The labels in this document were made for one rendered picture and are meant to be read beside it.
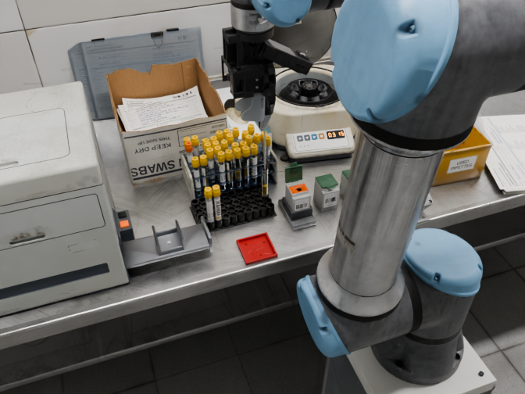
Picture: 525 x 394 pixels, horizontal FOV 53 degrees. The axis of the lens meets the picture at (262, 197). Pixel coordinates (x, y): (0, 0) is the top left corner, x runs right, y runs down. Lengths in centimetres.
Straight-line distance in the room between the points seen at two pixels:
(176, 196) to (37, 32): 54
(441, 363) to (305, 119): 66
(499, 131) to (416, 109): 108
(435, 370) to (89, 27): 110
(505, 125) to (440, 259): 83
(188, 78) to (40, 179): 70
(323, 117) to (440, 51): 90
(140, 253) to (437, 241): 56
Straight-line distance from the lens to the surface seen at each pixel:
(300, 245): 110
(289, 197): 112
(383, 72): 42
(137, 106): 143
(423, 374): 90
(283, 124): 129
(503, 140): 149
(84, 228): 94
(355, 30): 45
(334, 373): 109
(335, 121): 132
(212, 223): 112
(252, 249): 109
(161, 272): 107
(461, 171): 131
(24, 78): 150
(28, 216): 92
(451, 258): 78
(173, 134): 121
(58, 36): 145
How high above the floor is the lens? 168
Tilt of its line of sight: 42 degrees down
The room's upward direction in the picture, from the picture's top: straight up
